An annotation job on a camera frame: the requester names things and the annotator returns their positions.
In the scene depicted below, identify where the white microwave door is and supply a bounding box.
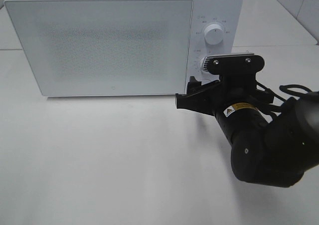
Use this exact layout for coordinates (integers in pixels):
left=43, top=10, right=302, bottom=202
left=6, top=0, right=192, bottom=97

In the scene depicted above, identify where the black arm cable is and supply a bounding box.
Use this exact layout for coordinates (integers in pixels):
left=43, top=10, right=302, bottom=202
left=256, top=81, right=317, bottom=121

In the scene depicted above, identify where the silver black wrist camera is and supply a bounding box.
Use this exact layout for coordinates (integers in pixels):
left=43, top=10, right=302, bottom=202
left=206, top=53, right=265, bottom=76

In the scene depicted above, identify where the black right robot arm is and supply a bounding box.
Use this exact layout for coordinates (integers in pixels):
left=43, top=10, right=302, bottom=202
left=175, top=73, right=319, bottom=188

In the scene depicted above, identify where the white microwave knob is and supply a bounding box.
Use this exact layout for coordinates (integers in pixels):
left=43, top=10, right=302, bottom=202
left=203, top=22, right=224, bottom=45
left=200, top=57, right=208, bottom=73

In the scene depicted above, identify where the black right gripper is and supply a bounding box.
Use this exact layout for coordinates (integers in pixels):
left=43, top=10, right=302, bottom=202
left=175, top=72, right=272, bottom=118

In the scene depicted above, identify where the white microwave oven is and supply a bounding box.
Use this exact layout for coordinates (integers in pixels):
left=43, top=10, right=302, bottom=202
left=3, top=0, right=243, bottom=97

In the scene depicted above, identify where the round white door button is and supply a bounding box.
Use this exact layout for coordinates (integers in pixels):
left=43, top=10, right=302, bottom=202
left=200, top=78, right=211, bottom=85

